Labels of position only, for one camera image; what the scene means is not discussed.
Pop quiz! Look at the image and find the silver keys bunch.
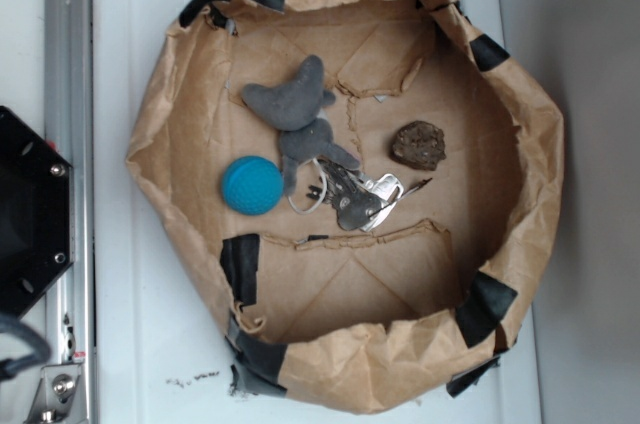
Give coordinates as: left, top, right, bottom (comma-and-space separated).
288, 158, 432, 232

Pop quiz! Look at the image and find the brown paper bag bin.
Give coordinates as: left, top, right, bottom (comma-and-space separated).
126, 0, 564, 413

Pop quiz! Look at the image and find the blue dimpled ball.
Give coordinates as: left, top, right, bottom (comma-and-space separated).
221, 156, 283, 216

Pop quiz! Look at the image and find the grey plush toy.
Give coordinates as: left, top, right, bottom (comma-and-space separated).
241, 55, 360, 197

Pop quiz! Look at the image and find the brown rock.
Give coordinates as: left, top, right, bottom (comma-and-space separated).
390, 121, 446, 170

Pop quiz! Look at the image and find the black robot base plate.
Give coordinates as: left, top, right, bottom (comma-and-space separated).
0, 106, 73, 317

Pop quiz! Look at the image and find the aluminium frame rail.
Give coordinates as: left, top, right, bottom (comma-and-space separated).
44, 0, 99, 423

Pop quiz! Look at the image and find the metal corner bracket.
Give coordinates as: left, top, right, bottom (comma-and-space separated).
24, 363, 88, 424

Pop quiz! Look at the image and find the grey braided cable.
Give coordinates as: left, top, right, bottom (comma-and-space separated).
0, 312, 52, 379

